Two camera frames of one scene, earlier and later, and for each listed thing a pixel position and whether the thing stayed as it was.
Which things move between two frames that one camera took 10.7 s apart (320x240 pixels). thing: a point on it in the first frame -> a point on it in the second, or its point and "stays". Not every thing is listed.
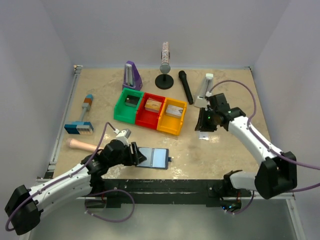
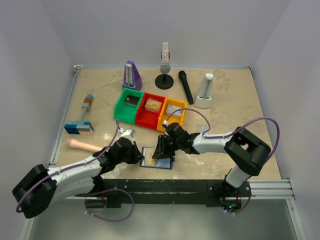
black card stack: x=131 y=100 stays
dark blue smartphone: x=156 y=158 stays
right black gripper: x=202 y=125 -> x=161 y=150
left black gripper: x=135 y=158 stays
